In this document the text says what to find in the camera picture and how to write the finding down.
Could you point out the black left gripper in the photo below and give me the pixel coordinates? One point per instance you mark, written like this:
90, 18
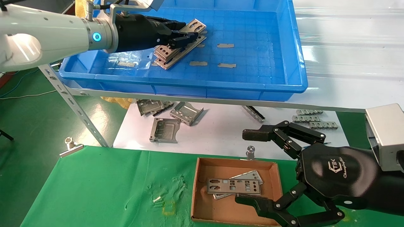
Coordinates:
139, 31

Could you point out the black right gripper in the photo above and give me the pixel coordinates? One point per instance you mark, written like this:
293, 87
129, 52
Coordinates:
341, 176

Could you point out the silver metal shield plate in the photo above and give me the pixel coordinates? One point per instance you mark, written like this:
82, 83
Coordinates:
170, 54
169, 66
235, 191
251, 174
164, 61

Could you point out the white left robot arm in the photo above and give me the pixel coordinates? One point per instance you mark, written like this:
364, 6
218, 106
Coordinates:
47, 31

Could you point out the brown cardboard box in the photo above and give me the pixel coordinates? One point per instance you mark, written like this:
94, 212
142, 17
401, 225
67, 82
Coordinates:
227, 211

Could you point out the blue plastic tray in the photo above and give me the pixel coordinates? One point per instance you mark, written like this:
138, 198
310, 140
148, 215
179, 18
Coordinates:
252, 75

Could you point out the silver binder clip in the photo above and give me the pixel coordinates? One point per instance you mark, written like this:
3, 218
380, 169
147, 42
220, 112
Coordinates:
250, 154
71, 150

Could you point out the white paper sheet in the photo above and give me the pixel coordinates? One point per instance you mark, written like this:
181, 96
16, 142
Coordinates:
221, 135

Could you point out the long grey metal strip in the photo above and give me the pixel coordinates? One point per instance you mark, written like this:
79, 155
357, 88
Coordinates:
254, 114

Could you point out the small notched metal strip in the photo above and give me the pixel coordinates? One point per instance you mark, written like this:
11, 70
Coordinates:
309, 112
305, 119
323, 125

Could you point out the small white scrap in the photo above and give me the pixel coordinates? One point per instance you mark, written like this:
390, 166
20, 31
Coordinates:
157, 199

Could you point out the grey slotted shelf upright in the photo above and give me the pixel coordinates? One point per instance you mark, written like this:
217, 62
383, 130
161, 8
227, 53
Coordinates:
72, 102

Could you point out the green table cloth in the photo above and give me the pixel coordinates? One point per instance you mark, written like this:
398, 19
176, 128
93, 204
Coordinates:
110, 183

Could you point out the black floor stand leg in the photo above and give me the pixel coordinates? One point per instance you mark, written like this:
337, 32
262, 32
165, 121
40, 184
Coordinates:
6, 135

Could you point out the dark folded metal bracket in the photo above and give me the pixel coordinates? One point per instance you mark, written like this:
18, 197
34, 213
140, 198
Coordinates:
167, 104

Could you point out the grey metal box bracket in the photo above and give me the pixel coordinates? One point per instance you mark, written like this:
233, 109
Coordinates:
186, 112

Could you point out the grey folded metal bracket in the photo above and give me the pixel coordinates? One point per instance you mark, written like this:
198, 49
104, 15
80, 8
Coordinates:
148, 107

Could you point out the grey metal shelf rail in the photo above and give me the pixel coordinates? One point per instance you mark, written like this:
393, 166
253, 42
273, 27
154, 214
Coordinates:
315, 106

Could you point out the flat grey metal frame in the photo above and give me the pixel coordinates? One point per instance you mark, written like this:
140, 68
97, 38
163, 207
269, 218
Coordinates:
154, 130

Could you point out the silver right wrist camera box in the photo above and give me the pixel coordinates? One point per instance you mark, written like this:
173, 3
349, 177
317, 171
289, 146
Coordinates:
386, 135

